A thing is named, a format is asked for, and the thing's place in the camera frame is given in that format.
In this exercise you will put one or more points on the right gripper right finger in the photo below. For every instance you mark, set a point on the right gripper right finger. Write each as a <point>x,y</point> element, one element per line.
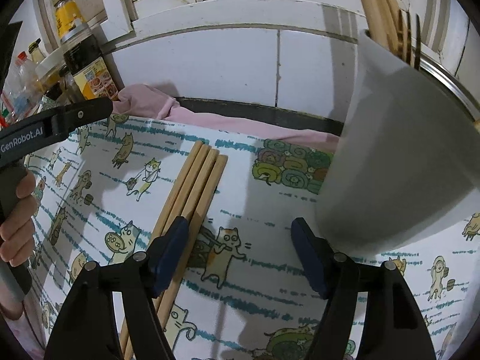
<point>394,327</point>

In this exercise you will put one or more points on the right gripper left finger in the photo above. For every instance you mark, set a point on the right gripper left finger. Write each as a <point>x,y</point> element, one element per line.
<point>86,324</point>

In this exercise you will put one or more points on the bamboo chopstick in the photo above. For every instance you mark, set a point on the bamboo chopstick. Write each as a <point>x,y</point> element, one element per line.
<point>394,25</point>
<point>190,197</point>
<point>374,19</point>
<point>203,190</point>
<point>160,223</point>
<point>188,187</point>

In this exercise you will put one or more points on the metal fork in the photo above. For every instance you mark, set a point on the metal fork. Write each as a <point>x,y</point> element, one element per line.
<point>409,52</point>

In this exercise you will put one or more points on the pink sleeve forearm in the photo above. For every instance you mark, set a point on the pink sleeve forearm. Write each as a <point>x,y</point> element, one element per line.
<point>23,320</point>

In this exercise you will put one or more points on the person left hand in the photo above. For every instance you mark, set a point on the person left hand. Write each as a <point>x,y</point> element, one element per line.
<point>18,229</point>

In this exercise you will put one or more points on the large clear oil bottle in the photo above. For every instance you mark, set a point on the large clear oil bottle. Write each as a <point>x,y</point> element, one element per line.
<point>22,90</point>

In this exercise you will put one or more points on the white lid spice jar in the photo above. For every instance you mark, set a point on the white lid spice jar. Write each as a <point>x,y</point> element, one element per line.
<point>52,70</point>

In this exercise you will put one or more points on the black cap thin bottle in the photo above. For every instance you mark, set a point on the black cap thin bottle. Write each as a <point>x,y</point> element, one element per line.
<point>36,54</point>

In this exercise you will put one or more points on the yellow label sauce bottle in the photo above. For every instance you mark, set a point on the yellow label sauce bottle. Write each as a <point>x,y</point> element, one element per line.
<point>82,53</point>

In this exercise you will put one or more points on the cat pattern table cloth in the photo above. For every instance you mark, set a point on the cat pattern table cloth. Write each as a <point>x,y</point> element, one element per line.
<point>244,294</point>

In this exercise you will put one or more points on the pink cloth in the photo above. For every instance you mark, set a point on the pink cloth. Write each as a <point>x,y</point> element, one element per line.
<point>148,102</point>

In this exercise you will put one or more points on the white steel utensil cup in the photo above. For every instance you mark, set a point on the white steel utensil cup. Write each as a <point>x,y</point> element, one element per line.
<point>406,165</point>

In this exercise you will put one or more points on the white frame frosted window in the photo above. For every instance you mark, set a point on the white frame frosted window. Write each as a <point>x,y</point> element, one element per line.
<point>444,24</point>

